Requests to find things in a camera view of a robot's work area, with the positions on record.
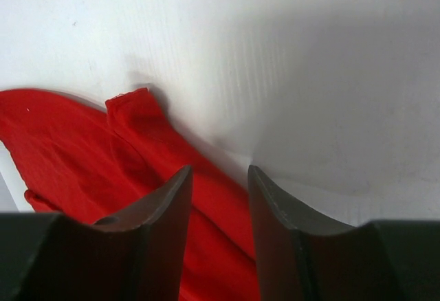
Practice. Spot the red polo shirt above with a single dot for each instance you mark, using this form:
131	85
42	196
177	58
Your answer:
89	163

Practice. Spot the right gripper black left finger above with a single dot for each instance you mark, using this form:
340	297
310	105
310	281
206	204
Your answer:
134	254

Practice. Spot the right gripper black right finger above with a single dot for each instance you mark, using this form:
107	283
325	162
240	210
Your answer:
302	254

